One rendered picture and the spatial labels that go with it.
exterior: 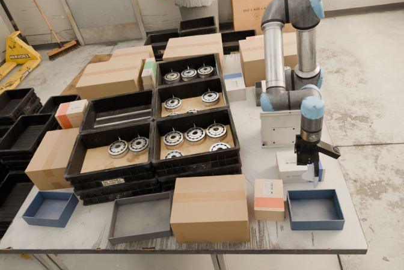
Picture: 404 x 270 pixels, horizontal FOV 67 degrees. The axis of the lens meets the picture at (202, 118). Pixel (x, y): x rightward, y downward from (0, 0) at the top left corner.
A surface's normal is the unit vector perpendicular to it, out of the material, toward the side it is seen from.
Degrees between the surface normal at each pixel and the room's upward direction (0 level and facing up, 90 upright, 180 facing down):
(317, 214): 0
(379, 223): 0
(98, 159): 0
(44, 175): 90
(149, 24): 90
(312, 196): 90
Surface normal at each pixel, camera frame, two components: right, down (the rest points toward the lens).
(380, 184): -0.15, -0.76
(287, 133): -0.10, 0.66
